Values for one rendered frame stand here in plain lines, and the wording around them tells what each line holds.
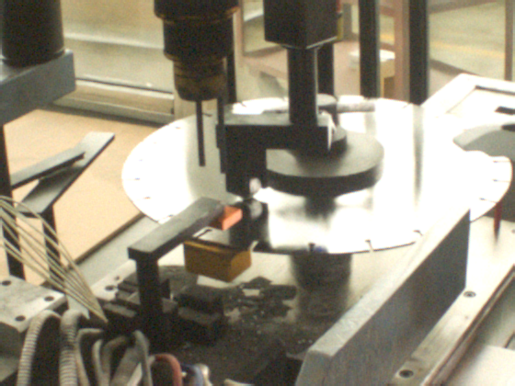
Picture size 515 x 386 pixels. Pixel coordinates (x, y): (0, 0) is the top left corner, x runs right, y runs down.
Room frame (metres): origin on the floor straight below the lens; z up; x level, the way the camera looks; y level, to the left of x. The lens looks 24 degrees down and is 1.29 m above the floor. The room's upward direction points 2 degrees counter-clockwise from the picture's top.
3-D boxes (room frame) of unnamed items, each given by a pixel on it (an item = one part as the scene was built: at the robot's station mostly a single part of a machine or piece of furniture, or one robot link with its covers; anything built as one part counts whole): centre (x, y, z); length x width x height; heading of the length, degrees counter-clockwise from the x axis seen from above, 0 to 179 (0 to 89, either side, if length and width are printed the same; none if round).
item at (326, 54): (1.11, -0.08, 0.86); 0.02 x 0.02 x 0.22
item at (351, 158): (0.81, -0.05, 0.96); 0.11 x 0.11 x 0.03
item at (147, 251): (0.64, 0.05, 0.95); 0.10 x 0.03 x 0.07; 148
